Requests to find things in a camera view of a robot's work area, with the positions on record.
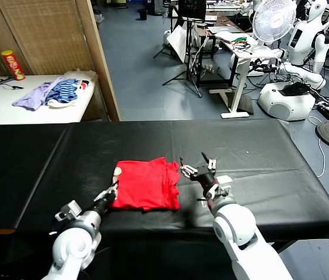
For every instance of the black tripod stand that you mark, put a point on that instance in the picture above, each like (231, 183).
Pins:
(188, 43)

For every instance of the wooden folding screen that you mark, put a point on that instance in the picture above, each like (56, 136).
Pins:
(50, 35)

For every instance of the silver laptop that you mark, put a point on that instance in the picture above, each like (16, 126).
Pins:
(225, 29)

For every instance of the white electric fan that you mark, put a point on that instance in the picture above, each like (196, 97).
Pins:
(274, 20)

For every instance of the white humanoid robot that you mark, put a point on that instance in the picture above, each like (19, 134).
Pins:
(298, 41)

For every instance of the white round container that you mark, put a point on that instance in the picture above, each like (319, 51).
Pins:
(167, 38)

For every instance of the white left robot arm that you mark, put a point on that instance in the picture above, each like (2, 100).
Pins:
(74, 248)

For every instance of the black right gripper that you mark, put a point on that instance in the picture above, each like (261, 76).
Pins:
(206, 179)

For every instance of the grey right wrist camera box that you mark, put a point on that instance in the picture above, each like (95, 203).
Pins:
(224, 186)

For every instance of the white reflector board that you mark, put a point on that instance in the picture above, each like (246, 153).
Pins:
(177, 43)

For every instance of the clear plastic bag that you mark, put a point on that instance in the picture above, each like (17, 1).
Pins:
(74, 74)

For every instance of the purple garment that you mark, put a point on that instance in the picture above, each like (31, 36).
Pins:
(33, 99)

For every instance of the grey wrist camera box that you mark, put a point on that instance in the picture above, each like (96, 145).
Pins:
(224, 186)
(69, 210)

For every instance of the beige power strip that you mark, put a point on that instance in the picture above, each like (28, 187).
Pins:
(206, 69)

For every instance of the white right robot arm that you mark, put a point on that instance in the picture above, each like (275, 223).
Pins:
(234, 227)

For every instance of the red chips can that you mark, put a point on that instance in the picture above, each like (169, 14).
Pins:
(13, 65)

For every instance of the black monitor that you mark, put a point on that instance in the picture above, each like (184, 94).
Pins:
(192, 8)

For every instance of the black floor plate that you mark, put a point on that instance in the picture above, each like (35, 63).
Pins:
(246, 105)

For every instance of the black trash bin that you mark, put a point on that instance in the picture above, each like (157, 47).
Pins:
(143, 14)

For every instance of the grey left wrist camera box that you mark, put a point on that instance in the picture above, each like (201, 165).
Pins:
(69, 210)

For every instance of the red t-shirt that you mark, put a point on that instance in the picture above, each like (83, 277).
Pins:
(147, 183)

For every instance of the white standing desk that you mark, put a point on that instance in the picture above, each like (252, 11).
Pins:
(237, 87)

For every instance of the white cloth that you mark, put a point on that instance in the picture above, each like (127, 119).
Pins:
(59, 105)

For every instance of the white side table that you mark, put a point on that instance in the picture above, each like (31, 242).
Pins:
(1, 108)

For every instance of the black table cover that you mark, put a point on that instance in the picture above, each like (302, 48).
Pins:
(269, 175)

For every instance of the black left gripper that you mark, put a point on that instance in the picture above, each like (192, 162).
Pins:
(103, 204)

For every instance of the blue striped garment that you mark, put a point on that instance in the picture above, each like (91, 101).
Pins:
(62, 91)

